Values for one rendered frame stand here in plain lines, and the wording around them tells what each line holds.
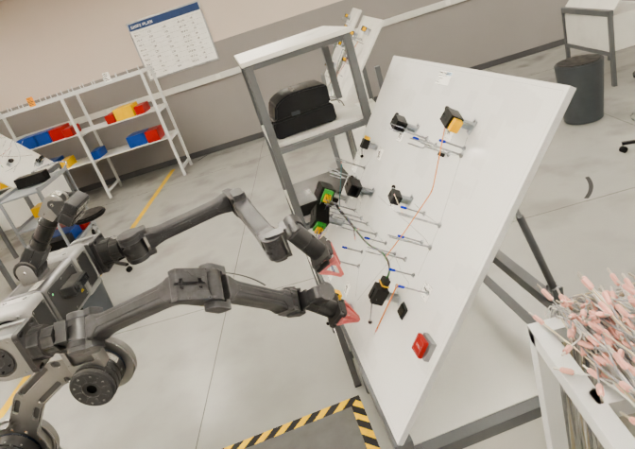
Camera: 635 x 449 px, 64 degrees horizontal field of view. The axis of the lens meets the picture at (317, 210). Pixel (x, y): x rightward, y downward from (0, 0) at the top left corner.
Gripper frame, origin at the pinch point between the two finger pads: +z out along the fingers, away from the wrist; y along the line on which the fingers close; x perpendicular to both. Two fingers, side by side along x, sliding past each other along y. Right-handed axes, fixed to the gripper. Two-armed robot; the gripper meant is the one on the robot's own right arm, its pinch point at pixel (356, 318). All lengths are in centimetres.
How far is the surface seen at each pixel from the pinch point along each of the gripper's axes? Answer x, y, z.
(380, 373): 8.1, -12.2, 11.1
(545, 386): -45, -66, -6
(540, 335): -53, -65, -13
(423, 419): 9.3, -24.3, 24.5
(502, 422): -6, -33, 38
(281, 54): -45, 99, -44
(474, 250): -45.0, -19.6, 3.1
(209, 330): 174, 175, 18
